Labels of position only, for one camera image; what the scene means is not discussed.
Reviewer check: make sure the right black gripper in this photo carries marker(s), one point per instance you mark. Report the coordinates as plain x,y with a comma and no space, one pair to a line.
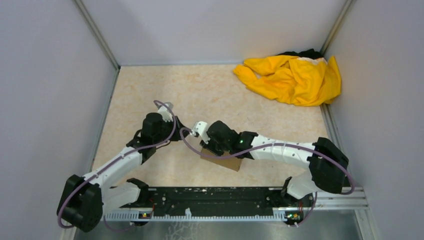
207,144

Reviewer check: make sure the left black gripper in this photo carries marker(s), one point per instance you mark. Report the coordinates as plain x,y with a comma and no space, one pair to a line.
176,136

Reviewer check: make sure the brown cardboard box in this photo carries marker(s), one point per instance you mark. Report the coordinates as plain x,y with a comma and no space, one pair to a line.
232,163

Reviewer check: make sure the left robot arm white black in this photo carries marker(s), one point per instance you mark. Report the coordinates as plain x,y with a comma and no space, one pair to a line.
109,169

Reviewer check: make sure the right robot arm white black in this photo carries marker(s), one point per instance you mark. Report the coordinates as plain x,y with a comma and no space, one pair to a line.
324,163

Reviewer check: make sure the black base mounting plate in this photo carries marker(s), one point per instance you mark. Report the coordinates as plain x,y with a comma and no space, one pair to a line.
217,201

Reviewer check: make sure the yellow cloth garment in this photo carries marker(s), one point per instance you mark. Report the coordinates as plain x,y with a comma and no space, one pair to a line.
293,80

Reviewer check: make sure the black cloth behind yellow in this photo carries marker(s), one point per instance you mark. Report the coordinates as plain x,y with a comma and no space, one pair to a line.
310,53

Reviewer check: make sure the aluminium frame rail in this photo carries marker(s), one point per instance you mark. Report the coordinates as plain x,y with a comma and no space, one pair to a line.
324,201

